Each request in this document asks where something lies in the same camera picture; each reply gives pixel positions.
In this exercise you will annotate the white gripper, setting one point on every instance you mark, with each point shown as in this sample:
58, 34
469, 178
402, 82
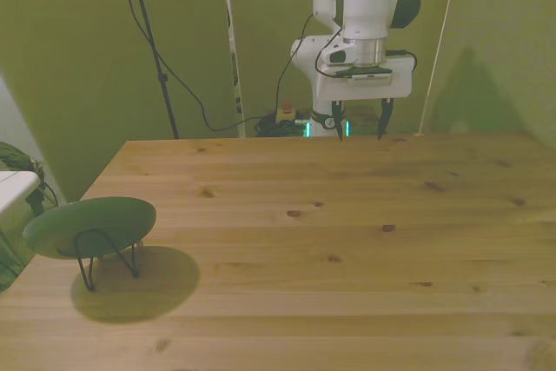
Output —
369, 89

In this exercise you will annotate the red emergency stop button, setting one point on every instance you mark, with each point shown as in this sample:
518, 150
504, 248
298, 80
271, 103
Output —
286, 111

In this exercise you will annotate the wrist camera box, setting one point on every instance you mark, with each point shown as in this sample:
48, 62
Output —
338, 56

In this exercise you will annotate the white box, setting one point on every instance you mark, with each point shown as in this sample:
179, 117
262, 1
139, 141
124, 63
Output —
13, 188

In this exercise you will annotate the black camera stand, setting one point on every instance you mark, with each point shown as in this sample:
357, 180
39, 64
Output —
150, 36

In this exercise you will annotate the green round plate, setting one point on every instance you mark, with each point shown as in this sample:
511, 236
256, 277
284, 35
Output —
91, 219

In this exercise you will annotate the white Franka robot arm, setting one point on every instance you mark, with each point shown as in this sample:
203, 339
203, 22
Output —
365, 1

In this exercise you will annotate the white vertical strip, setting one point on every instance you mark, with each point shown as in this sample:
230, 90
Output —
232, 41

